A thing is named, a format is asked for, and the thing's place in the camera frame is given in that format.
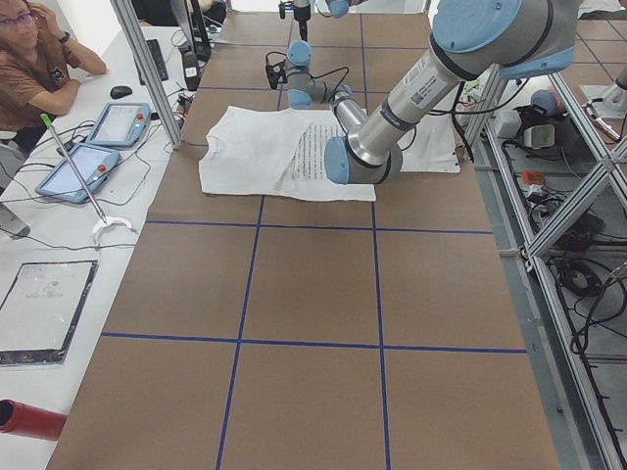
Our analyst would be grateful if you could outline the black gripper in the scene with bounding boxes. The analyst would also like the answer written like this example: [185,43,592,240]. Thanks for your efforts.
[265,51,288,89]
[278,0,312,41]

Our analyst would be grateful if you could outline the white long-sleeve printed shirt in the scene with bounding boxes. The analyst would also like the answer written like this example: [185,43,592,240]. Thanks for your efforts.
[199,106,376,202]

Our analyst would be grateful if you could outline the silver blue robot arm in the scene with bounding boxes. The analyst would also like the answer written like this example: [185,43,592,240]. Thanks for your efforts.
[265,0,579,184]
[278,0,362,41]

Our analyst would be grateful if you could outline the black monitor stand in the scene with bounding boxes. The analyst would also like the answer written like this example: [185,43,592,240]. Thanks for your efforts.
[170,1,212,91]

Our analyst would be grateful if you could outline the black keyboard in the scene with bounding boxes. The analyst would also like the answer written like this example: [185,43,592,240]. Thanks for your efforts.
[146,39,169,81]

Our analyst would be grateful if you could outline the black computer mouse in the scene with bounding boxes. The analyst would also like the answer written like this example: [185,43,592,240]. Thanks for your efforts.
[110,85,133,100]

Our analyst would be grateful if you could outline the far blue teach pendant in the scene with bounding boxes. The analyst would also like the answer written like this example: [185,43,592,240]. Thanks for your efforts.
[85,102,151,149]

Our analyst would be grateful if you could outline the blue teach pendant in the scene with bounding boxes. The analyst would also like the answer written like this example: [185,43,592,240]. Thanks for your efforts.
[34,142,122,206]
[85,102,151,149]

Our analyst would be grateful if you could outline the white central mounting column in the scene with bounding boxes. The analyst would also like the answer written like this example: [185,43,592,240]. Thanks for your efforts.
[399,116,460,173]

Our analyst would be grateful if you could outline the near blue teach pendant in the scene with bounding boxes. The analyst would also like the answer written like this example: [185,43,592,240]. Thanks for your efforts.
[34,142,122,206]

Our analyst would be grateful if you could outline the metal reacher stick white hook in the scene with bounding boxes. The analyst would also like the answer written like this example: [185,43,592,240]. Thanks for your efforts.
[40,113,138,251]

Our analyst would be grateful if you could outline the person in brown shirt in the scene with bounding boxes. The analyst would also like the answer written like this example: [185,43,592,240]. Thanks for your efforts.
[1,0,108,153]

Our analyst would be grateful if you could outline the black framed white sheet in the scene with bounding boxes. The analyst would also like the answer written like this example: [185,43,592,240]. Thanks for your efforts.
[1,259,98,367]

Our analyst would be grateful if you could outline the red cylinder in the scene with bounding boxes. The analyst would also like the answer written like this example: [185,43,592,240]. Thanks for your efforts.
[1,399,67,441]

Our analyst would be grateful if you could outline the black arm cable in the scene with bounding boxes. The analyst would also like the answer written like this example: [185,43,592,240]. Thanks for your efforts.
[308,66,353,97]

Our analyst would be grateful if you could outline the aluminium frame post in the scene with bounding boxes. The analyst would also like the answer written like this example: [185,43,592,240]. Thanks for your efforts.
[110,0,183,150]

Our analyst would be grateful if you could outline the aluminium truss frame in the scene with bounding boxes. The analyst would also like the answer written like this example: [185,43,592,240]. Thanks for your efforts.
[459,28,627,470]

